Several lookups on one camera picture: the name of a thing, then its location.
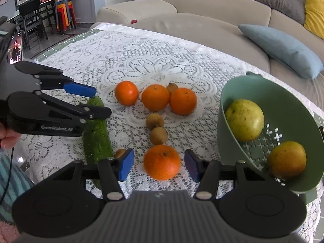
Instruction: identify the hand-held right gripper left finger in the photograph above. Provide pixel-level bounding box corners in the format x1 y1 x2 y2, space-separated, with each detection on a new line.
60 148 135 201

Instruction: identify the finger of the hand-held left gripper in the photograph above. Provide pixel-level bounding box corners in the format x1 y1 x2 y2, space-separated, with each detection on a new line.
37 90 112 128
14 60 97 98

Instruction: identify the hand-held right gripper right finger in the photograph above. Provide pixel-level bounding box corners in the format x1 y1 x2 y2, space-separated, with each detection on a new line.
184 149 256 201

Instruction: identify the green cucumber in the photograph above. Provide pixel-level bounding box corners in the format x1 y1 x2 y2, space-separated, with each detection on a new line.
82 96 113 190

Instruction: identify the orange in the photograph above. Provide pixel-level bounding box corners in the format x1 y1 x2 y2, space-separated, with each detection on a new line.
141 84 170 112
115 80 139 106
143 145 181 181
169 87 197 115

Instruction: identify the green colander bowl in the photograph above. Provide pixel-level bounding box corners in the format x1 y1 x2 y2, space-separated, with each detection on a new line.
216 71 324 205

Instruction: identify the person's left hand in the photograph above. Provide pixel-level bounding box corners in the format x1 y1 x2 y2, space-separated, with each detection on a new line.
0 125 21 149

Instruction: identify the smartphone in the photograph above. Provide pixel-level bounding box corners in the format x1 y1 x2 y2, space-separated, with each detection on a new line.
6 30 25 65

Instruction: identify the yellow-green pear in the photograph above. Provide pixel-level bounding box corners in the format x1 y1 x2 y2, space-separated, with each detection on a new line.
225 99 264 142

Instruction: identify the stack of colourful stools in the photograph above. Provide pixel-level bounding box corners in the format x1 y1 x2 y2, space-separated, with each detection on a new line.
54 0 77 33

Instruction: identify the white lace tablecloth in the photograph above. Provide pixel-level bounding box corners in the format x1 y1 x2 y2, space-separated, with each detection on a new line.
19 23 324 243

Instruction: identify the teal striped clothing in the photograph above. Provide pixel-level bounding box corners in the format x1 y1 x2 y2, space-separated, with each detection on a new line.
0 154 34 223

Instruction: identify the black dining chair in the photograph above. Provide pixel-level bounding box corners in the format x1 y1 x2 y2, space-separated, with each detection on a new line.
19 0 48 50

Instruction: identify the dining table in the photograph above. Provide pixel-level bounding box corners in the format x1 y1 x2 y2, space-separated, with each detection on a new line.
7 0 76 24

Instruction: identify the yellow-orange round fruit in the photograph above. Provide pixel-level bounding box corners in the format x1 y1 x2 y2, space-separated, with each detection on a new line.
268 141 307 180

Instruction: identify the pink fluffy cloth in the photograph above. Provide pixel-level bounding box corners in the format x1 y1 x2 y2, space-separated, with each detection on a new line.
0 220 21 243

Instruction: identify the beige sofa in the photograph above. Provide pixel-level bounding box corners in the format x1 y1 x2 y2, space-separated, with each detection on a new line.
89 0 324 104

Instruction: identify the light blue pillow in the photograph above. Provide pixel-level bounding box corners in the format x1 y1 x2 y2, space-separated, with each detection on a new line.
238 24 324 79

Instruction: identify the yellow pillow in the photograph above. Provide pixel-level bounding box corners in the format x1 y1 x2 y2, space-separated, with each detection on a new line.
303 0 324 40

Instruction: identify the black cable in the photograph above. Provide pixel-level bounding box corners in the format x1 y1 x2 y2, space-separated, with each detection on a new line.
0 145 16 205

